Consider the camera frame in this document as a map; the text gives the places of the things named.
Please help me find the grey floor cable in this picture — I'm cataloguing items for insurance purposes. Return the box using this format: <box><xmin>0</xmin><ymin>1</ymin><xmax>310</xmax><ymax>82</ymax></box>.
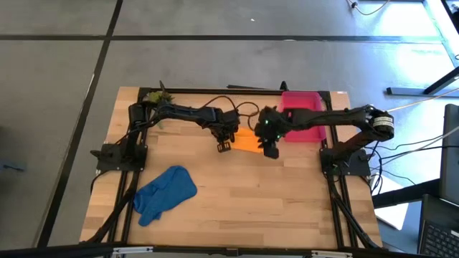
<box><xmin>404</xmin><ymin>125</ymin><xmax>459</xmax><ymax>153</ymax></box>

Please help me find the grey desk foot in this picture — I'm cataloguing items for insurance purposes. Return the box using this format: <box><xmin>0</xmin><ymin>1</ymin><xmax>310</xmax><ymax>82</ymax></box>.
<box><xmin>386</xmin><ymin>87</ymin><xmax>431</xmax><ymax>97</ymax></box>

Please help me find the black cable with plug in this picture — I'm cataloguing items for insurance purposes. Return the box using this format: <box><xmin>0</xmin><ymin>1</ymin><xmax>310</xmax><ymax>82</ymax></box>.
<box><xmin>346</xmin><ymin>0</ymin><xmax>390</xmax><ymax>16</ymax></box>

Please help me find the blue microfiber towel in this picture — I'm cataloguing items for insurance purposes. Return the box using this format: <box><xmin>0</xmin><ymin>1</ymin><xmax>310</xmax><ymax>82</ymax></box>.
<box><xmin>133</xmin><ymin>165</ymin><xmax>198</xmax><ymax>227</ymax></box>

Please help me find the black aluminium rig frame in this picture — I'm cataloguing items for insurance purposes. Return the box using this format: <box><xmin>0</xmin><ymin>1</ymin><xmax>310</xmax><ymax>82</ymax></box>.
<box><xmin>0</xmin><ymin>80</ymin><xmax>427</xmax><ymax>258</ymax></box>

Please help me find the black floor cable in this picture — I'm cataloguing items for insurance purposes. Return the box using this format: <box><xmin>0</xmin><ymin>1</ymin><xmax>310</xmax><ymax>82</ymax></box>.
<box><xmin>372</xmin><ymin>142</ymin><xmax>459</xmax><ymax>162</ymax></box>

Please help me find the black laptop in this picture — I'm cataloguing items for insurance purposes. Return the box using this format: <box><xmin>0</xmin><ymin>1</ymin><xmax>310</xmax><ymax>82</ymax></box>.
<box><xmin>417</xmin><ymin>194</ymin><xmax>459</xmax><ymax>258</ymax></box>

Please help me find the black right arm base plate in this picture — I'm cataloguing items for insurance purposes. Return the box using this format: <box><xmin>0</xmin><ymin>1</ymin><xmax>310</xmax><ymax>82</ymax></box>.
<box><xmin>320</xmin><ymin>147</ymin><xmax>372</xmax><ymax>177</ymax></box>

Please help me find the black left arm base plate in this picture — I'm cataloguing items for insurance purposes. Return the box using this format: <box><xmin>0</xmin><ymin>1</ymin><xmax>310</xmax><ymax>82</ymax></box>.
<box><xmin>91</xmin><ymin>143</ymin><xmax>148</xmax><ymax>172</ymax></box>

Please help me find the black desk leg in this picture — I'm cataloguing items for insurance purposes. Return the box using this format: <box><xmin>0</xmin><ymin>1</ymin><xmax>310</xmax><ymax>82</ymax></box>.
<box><xmin>424</xmin><ymin>66</ymin><xmax>459</xmax><ymax>95</ymax></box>

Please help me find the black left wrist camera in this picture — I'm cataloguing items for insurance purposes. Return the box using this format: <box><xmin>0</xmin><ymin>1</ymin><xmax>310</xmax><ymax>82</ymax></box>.
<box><xmin>222</xmin><ymin>109</ymin><xmax>241</xmax><ymax>127</ymax></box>

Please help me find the dark grey monitor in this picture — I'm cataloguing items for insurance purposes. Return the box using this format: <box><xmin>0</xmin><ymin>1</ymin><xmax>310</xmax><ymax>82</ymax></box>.
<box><xmin>440</xmin><ymin>103</ymin><xmax>459</xmax><ymax>206</ymax></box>

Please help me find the yellow power cord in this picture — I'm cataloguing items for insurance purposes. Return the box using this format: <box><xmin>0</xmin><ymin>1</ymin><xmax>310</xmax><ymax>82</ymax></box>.
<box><xmin>386</xmin><ymin>87</ymin><xmax>459</xmax><ymax>113</ymax></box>

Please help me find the orange microfiber towel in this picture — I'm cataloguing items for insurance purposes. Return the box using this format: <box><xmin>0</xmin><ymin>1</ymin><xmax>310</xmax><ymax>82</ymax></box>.
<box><xmin>231</xmin><ymin>127</ymin><xmax>266</xmax><ymax>154</ymax></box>

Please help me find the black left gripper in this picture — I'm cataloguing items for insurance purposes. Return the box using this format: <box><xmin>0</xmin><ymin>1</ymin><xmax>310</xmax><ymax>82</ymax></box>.
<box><xmin>206</xmin><ymin>113</ymin><xmax>240</xmax><ymax>153</ymax></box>

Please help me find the black desk crossbar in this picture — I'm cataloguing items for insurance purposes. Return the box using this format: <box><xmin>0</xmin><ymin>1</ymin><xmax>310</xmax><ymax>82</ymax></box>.
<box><xmin>372</xmin><ymin>178</ymin><xmax>443</xmax><ymax>209</ymax></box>

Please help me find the small green potted plant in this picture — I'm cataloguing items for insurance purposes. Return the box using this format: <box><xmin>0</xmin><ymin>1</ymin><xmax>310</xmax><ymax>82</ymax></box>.
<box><xmin>147</xmin><ymin>90</ymin><xmax>174</xmax><ymax>130</ymax></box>

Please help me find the silver metal bracket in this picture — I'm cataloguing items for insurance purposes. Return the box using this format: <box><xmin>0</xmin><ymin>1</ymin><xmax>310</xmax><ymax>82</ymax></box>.
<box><xmin>311</xmin><ymin>250</ymin><xmax>353</xmax><ymax>258</ymax></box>
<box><xmin>112</xmin><ymin>246</ymin><xmax>154</xmax><ymax>256</ymax></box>

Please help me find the pink plastic basket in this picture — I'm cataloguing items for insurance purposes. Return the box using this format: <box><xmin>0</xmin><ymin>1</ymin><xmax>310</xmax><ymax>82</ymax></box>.
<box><xmin>278</xmin><ymin>91</ymin><xmax>328</xmax><ymax>143</ymax></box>

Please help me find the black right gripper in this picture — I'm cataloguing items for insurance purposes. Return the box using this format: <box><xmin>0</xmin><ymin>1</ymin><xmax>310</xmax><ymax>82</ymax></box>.
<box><xmin>254</xmin><ymin>105</ymin><xmax>288</xmax><ymax>160</ymax></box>

